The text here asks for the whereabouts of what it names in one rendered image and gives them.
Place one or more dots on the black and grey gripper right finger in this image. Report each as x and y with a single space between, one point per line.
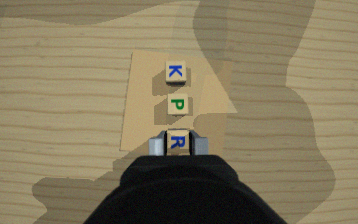
197 145

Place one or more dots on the tan square mat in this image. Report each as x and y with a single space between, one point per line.
207 85

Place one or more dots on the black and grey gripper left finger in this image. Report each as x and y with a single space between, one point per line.
158 145

